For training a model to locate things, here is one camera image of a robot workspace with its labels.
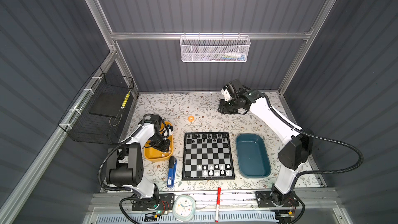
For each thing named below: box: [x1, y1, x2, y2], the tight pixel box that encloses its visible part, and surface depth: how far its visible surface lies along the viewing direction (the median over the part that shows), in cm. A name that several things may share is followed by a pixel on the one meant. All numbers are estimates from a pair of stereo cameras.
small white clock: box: [172, 194, 197, 222], surface depth 71 cm
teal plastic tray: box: [235, 133, 272, 179], surface depth 88 cm
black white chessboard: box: [181, 131, 236, 181], surface depth 88 cm
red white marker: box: [215, 187, 222, 223], surface depth 74 cm
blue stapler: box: [166, 156, 178, 188], surface depth 82 cm
